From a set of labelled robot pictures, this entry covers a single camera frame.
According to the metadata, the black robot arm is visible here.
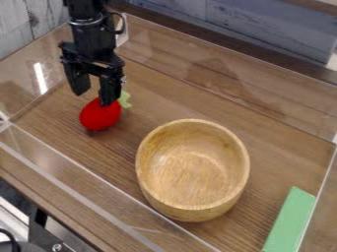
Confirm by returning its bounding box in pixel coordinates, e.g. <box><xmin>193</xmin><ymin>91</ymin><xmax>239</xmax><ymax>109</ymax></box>
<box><xmin>58</xmin><ymin>0</ymin><xmax>127</xmax><ymax>106</ymax></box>

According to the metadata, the black cable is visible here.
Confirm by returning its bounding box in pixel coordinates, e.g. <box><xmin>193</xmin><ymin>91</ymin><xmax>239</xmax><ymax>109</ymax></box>
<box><xmin>0</xmin><ymin>228</ymin><xmax>18</xmax><ymax>252</ymax></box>

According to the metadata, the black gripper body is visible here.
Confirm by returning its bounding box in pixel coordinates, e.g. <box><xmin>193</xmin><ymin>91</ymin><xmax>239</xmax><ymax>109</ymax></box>
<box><xmin>57</xmin><ymin>18</ymin><xmax>127</xmax><ymax>80</ymax></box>

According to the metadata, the wooden bowl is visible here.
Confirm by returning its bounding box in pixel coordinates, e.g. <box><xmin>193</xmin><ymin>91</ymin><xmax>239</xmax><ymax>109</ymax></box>
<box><xmin>135</xmin><ymin>118</ymin><xmax>250</xmax><ymax>222</ymax></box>

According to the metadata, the green tape strip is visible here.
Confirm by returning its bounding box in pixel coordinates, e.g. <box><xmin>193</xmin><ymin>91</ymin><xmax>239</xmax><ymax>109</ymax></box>
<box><xmin>260</xmin><ymin>187</ymin><xmax>315</xmax><ymax>252</ymax></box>

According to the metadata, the black metal table bracket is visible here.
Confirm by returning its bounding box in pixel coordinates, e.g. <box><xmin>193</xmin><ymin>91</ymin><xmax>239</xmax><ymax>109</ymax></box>
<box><xmin>28</xmin><ymin>209</ymin><xmax>76</xmax><ymax>252</ymax></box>

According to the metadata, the clear acrylic corner bracket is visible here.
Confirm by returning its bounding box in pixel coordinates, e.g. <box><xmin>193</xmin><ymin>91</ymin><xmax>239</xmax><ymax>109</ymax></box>
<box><xmin>116</xmin><ymin>13</ymin><xmax>128</xmax><ymax>47</ymax></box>

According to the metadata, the red plush strawberry toy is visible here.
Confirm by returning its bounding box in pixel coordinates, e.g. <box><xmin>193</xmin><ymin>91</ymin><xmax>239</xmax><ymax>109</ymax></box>
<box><xmin>78</xmin><ymin>91</ymin><xmax>131</xmax><ymax>131</ymax></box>

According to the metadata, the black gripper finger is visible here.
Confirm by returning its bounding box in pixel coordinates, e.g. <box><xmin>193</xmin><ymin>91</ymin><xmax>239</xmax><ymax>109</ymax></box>
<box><xmin>98</xmin><ymin>76</ymin><xmax>124</xmax><ymax>106</ymax></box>
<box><xmin>62</xmin><ymin>61</ymin><xmax>90</xmax><ymax>95</ymax></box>

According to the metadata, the clear acrylic enclosure wall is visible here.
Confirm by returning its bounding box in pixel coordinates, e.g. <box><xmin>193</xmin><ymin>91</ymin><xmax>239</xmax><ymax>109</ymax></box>
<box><xmin>0</xmin><ymin>17</ymin><xmax>337</xmax><ymax>252</ymax></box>

